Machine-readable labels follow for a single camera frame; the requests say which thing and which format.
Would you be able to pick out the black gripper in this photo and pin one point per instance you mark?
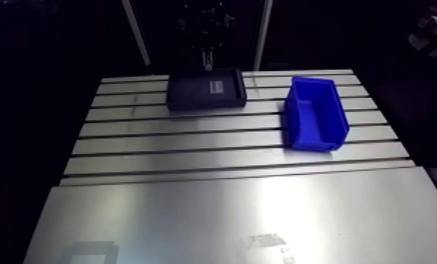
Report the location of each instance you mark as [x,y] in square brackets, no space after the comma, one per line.
[208,25]

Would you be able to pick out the black tray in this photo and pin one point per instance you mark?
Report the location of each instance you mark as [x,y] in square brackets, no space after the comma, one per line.
[196,92]

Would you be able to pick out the blue bin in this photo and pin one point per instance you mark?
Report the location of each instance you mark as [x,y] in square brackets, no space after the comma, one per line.
[315,118]

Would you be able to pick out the pale metal post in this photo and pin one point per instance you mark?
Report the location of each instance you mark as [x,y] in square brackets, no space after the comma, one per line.
[262,35]
[137,35]

